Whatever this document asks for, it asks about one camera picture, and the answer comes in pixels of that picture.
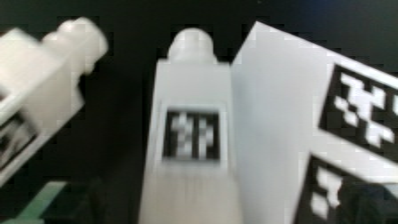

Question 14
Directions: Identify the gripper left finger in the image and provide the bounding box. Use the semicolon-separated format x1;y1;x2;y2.
2;181;91;224

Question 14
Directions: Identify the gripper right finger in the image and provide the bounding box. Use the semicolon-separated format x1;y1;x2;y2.
336;183;398;224

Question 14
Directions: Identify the white table leg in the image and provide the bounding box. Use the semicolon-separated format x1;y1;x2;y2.
0;18;108;186
139;28;243;224

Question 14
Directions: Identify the AprilTag marker sheet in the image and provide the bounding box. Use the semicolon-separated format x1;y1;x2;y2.
233;23;398;224

